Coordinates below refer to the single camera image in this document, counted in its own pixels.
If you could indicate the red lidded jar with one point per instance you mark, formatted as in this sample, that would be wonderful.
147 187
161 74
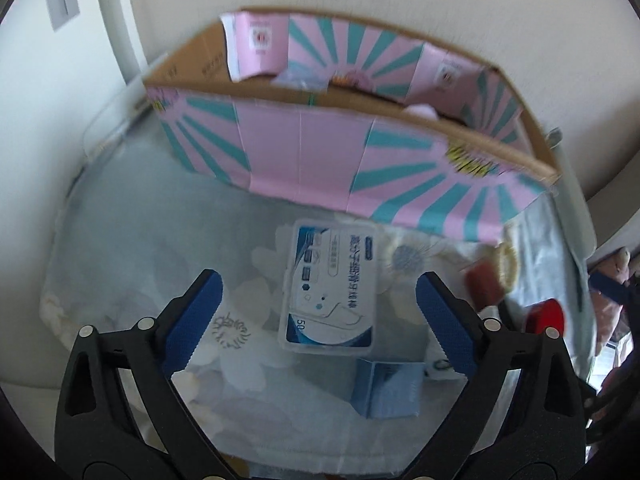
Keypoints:
547 316

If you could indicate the pink cloth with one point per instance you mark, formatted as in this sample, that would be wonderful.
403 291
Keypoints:
421 109

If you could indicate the dark red bottle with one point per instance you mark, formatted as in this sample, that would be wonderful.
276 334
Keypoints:
482 282

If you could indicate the clear floss pick box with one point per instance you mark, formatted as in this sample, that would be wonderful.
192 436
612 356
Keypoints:
330 285

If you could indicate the small blue carton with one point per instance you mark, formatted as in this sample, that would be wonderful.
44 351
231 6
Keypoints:
387 387

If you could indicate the cardboard box with pink paper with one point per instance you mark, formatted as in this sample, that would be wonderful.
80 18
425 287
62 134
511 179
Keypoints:
310 155

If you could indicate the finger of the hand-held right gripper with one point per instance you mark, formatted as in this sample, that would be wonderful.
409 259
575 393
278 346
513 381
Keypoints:
607 286

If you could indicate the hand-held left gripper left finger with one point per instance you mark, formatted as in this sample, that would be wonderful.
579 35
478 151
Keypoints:
197 317

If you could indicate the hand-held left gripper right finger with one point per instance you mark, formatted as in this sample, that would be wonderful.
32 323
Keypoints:
447 325

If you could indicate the floral light blue blanket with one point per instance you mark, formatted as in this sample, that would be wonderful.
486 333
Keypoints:
150 240

